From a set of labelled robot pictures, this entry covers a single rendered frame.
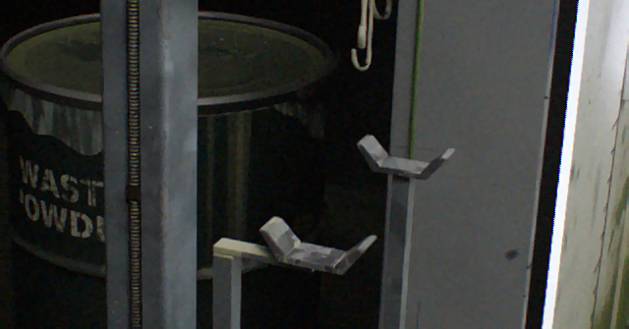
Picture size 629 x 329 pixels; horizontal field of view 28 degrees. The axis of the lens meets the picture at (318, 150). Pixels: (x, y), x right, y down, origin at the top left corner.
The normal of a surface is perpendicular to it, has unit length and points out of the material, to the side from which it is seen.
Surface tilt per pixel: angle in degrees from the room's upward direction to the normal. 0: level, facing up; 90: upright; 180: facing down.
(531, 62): 90
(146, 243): 90
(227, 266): 90
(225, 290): 90
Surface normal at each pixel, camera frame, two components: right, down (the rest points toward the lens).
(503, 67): -0.37, 0.31
